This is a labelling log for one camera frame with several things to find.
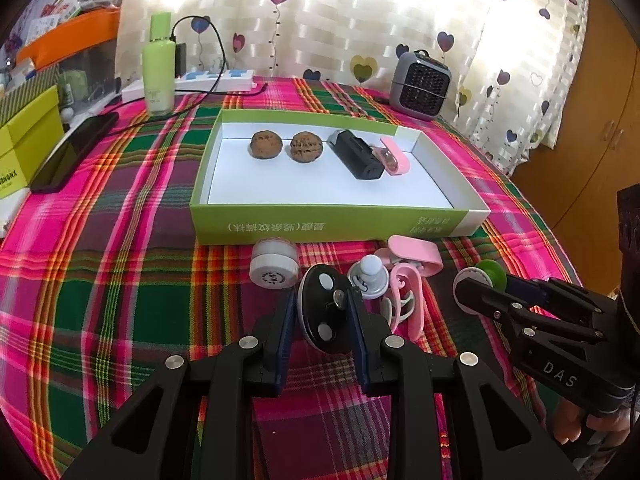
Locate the green lotion bottle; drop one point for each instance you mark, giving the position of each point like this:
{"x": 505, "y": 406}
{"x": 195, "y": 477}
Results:
{"x": 160, "y": 70}

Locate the orange storage box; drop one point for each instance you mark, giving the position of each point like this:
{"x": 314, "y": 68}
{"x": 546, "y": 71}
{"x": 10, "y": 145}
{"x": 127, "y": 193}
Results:
{"x": 65, "y": 32}

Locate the black smartphone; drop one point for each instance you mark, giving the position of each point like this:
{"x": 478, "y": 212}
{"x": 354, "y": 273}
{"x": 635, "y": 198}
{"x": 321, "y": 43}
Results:
{"x": 70, "y": 152}

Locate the pink hair clip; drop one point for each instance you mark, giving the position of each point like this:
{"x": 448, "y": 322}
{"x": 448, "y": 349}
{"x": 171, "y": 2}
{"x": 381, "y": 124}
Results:
{"x": 415, "y": 252}
{"x": 395, "y": 157}

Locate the green and white round disc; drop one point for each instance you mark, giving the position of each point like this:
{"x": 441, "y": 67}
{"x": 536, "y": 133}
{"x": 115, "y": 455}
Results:
{"x": 487, "y": 271}

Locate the green chevron striped box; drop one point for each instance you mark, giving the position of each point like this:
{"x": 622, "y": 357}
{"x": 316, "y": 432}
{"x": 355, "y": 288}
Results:
{"x": 30, "y": 92}

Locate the brown walnut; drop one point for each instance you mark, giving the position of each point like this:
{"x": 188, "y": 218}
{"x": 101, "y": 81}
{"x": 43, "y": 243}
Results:
{"x": 264, "y": 145}
{"x": 306, "y": 146}

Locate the yellow-green gift box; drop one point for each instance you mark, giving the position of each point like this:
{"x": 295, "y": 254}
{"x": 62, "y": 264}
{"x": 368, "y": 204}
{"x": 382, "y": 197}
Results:
{"x": 20, "y": 160}

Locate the person's right hand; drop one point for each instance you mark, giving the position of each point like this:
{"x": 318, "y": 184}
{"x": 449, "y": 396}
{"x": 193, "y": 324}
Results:
{"x": 575, "y": 425}

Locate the white power strip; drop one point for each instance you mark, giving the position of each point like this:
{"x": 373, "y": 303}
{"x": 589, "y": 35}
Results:
{"x": 215, "y": 82}

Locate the white round jar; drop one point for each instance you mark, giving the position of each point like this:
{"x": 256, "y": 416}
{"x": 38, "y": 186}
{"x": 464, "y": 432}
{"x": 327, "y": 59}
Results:
{"x": 274, "y": 265}

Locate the pink and white clip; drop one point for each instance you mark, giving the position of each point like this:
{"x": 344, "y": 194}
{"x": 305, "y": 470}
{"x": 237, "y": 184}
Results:
{"x": 407, "y": 300}

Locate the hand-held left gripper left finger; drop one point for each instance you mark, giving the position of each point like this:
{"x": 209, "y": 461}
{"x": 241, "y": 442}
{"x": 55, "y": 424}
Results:
{"x": 287, "y": 340}

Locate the heart print curtain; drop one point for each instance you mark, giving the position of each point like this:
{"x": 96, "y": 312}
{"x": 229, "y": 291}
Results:
{"x": 350, "y": 10}

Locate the small grey heater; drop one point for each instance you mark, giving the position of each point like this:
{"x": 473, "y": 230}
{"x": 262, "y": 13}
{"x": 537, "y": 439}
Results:
{"x": 422, "y": 85}

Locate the black rectangular device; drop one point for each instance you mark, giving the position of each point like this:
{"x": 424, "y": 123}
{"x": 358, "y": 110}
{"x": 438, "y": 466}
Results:
{"x": 357, "y": 157}

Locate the white knob stand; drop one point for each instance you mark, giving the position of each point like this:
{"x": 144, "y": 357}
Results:
{"x": 369, "y": 277}

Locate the wooden cabinet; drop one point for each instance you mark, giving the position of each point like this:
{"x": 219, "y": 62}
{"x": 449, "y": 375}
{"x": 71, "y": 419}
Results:
{"x": 590, "y": 110}

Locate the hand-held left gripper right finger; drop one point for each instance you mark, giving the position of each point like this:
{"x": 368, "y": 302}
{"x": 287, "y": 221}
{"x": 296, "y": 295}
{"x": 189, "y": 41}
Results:
{"x": 360, "y": 345}

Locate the black oval disc with buttons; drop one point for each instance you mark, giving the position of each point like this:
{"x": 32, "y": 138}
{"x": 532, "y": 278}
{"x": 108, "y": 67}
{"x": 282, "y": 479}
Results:
{"x": 322, "y": 310}

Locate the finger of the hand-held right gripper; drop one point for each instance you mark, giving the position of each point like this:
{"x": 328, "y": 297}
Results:
{"x": 527, "y": 287}
{"x": 492, "y": 300}

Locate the black charger adapter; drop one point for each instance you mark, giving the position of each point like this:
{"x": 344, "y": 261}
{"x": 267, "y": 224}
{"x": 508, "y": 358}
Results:
{"x": 180, "y": 57}

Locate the green cardboard box tray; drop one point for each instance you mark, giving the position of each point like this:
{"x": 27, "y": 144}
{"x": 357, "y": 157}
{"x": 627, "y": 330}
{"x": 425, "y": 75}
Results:
{"x": 310, "y": 187}

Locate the pink green plaid tablecloth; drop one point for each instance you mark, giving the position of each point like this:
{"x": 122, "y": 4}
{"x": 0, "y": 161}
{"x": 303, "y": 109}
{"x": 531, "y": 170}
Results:
{"x": 125, "y": 260}

